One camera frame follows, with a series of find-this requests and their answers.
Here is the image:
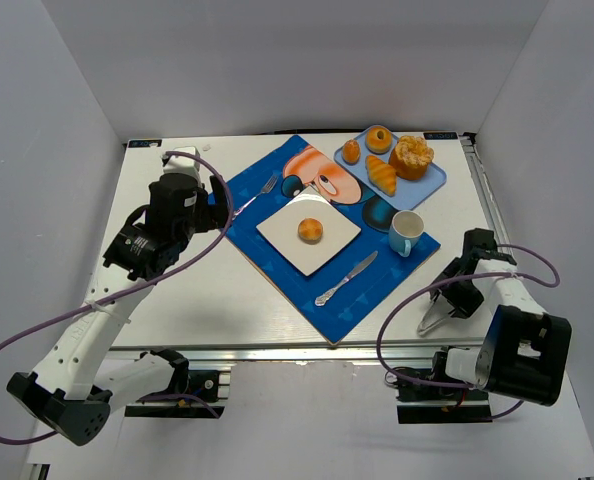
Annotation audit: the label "silver table knife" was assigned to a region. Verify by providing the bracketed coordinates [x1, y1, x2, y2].
[314, 251, 379, 307]

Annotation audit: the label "large flower-shaped bread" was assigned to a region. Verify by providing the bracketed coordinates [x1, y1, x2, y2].
[388, 136, 434, 181]

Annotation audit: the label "small round bun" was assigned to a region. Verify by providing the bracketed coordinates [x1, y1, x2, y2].
[342, 139, 361, 165]
[297, 218, 324, 244]

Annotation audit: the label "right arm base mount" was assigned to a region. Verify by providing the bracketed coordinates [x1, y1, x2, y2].
[384, 349, 491, 425]

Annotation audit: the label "blue cartoon placemat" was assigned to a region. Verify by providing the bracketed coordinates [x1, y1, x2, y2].
[227, 135, 441, 345]

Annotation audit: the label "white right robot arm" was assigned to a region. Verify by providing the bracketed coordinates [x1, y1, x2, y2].
[417, 229, 572, 406]

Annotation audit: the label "croissant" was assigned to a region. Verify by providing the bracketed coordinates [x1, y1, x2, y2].
[365, 155, 397, 196]

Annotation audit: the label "glazed donut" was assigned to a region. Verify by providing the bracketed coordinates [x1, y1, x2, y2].
[365, 126, 392, 154]

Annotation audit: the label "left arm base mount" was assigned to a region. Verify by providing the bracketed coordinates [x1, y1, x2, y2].
[125, 348, 224, 419]

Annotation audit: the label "metal serving tongs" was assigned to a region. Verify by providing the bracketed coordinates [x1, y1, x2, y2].
[416, 296, 454, 337]

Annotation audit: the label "silver fork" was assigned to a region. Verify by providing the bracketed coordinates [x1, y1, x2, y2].
[233, 175, 278, 218]

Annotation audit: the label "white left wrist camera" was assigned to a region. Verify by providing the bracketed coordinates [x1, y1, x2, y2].
[161, 154, 201, 182]

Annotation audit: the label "light blue tray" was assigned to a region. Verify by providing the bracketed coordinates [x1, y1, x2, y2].
[333, 127, 447, 210]

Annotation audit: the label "white square plate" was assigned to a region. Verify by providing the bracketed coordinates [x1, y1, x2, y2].
[256, 187, 361, 276]

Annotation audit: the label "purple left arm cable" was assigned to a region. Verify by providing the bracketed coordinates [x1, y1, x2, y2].
[0, 152, 235, 445]

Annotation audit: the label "blue and white cup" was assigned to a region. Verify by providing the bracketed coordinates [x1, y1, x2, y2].
[388, 211, 425, 258]

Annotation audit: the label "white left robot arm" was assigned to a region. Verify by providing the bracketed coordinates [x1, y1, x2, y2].
[7, 173, 229, 446]

